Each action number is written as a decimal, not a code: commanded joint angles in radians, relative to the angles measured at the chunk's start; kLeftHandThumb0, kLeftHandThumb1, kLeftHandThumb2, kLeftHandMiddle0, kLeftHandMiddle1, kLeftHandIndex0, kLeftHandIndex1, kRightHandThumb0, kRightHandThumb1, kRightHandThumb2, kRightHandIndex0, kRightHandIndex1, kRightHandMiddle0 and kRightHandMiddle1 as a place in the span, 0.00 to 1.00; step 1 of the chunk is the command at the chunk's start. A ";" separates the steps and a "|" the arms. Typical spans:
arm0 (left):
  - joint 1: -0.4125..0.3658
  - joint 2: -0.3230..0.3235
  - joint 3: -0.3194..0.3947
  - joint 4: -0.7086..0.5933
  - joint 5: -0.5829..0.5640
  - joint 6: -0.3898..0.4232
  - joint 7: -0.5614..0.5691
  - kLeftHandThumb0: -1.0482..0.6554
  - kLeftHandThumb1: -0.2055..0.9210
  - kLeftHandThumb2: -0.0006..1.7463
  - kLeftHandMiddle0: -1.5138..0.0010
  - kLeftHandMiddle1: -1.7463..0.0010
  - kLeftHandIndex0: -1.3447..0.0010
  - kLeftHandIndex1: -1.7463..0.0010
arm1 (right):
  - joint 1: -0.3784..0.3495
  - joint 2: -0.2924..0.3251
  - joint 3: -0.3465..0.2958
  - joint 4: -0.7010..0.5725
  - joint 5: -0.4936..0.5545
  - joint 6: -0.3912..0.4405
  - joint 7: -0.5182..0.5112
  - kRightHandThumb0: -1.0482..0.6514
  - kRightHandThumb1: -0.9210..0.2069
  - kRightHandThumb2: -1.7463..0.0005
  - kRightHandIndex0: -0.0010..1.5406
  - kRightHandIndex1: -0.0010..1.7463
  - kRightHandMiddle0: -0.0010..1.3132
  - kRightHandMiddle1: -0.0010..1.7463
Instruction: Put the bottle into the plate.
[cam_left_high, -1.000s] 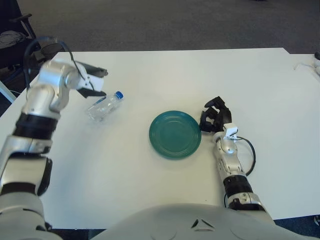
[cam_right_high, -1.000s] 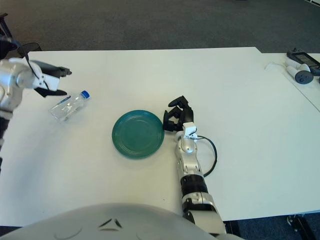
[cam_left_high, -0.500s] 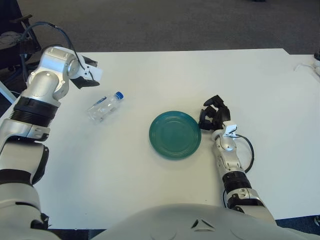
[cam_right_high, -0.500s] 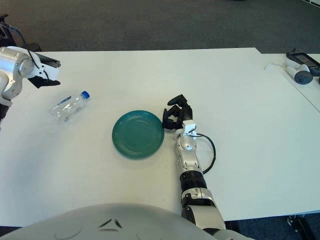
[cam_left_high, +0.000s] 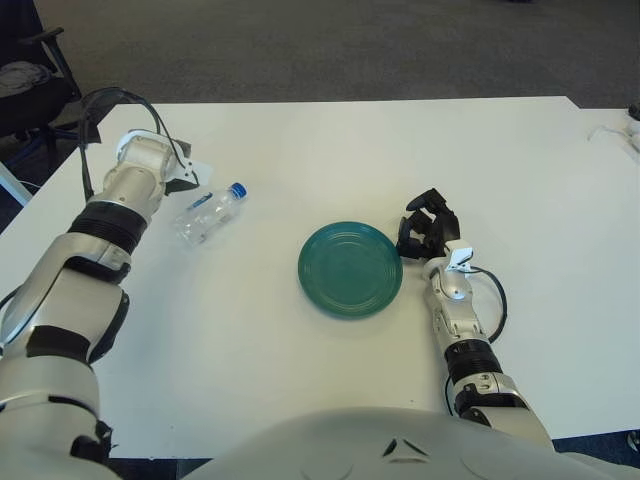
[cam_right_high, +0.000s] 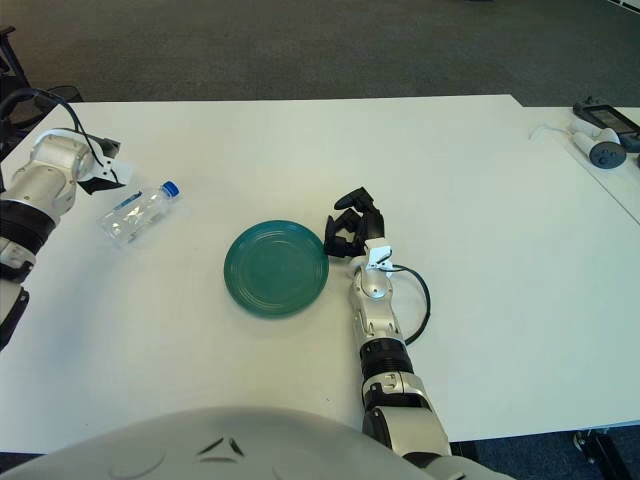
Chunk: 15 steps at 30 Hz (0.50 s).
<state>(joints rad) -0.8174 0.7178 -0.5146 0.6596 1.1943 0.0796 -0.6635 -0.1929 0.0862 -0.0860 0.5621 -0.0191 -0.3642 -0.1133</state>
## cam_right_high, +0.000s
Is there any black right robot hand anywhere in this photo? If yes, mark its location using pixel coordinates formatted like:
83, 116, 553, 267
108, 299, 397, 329
322, 185, 389, 261

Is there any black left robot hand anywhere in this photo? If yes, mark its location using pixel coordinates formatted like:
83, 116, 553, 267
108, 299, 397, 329
79, 172, 126, 197

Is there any clear bottle with blue cap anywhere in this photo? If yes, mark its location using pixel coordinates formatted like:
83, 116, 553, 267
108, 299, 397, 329
97, 179, 182, 250

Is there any green round plate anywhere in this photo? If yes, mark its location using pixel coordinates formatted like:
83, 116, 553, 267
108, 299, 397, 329
223, 219, 331, 320

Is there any black office chair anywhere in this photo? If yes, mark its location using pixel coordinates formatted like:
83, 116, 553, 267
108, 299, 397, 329
0, 24, 51, 161

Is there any white grey VR controller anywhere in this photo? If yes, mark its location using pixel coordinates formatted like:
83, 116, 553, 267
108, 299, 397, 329
569, 117, 629, 171

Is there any black handheld device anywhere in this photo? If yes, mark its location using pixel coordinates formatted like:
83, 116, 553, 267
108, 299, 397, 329
573, 98, 640, 139

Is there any grey robot torso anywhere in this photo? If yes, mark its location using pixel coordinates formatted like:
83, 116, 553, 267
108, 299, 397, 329
0, 405, 516, 480

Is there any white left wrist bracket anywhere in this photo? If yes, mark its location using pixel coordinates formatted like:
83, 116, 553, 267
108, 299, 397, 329
92, 157, 134, 189

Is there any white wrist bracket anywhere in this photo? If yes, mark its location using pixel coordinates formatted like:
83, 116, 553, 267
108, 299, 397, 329
92, 157, 134, 189
360, 239, 396, 274

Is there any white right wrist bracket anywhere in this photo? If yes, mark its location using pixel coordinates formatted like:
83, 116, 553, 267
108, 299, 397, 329
360, 239, 396, 274

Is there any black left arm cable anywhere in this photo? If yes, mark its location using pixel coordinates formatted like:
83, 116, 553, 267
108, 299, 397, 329
0, 88, 123, 169

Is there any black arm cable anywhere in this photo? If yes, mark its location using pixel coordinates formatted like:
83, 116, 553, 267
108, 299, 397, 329
0, 88, 123, 169
389, 263, 432, 347

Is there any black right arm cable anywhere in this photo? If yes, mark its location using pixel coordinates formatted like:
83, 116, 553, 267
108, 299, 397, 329
389, 263, 432, 347

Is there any black wheeled frame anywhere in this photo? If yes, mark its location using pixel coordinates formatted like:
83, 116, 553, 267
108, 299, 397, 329
573, 428, 640, 480

